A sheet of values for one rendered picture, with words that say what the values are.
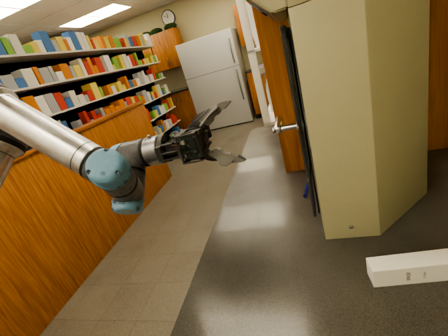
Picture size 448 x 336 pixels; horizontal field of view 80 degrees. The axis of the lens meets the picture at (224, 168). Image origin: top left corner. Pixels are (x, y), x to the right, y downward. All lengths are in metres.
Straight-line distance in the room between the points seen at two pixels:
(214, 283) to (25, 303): 1.91
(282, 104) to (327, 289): 0.56
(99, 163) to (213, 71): 5.11
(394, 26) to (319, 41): 0.14
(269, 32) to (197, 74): 4.85
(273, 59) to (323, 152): 0.41
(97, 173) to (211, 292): 0.33
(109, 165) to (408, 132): 0.60
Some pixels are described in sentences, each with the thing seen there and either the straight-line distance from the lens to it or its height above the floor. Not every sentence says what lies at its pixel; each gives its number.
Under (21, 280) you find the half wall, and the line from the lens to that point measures 2.37.
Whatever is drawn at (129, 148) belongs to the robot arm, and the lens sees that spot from 0.72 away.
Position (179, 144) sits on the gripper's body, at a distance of 0.62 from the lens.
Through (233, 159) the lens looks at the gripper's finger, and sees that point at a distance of 0.67.
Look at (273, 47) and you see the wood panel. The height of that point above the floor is 1.35.
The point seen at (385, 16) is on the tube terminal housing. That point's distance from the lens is 0.57.
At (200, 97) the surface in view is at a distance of 5.75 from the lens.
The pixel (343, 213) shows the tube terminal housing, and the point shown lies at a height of 1.01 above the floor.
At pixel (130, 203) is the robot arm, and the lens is 0.68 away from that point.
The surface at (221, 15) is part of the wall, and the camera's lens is 6.22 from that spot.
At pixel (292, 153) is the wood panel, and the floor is 1.01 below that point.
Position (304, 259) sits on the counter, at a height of 0.94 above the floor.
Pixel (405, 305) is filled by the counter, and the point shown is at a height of 0.94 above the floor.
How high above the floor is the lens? 1.37
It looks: 22 degrees down
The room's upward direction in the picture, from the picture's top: 17 degrees counter-clockwise
